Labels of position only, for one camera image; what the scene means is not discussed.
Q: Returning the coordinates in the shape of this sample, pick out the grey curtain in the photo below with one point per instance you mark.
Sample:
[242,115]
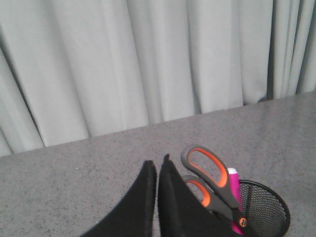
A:
[73,69]

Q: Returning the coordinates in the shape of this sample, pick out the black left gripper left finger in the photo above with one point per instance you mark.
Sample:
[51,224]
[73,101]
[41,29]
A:
[133,215]

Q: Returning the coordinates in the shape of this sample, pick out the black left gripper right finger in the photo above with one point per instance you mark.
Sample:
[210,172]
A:
[179,211]

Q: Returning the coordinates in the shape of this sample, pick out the grey orange scissors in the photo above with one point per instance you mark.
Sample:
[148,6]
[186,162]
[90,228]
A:
[217,196]

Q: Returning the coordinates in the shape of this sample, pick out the pink highlighter pen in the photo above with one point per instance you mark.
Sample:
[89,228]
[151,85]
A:
[235,188]

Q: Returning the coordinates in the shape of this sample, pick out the black mesh pen holder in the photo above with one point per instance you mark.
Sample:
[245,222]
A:
[265,209]

